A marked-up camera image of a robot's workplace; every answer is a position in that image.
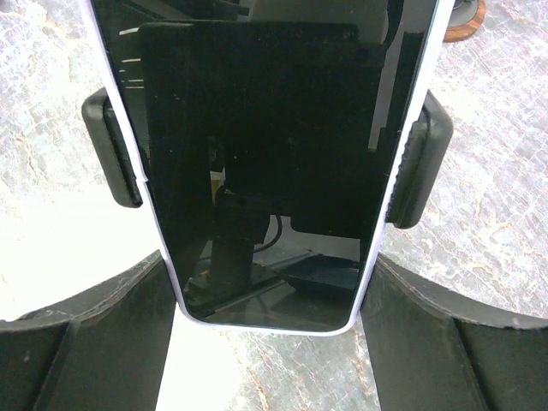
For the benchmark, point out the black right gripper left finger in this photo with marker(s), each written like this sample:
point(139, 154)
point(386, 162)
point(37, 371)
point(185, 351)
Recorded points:
point(102, 349)

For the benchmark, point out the round wooden base phone stand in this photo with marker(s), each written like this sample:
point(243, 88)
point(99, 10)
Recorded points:
point(466, 18)

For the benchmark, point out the black clamp phone stand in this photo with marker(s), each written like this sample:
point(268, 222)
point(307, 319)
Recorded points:
point(427, 144)

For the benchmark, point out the phone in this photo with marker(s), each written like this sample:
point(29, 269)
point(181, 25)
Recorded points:
point(265, 138)

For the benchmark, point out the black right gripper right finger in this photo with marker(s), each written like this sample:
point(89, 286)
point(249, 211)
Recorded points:
point(434, 349)

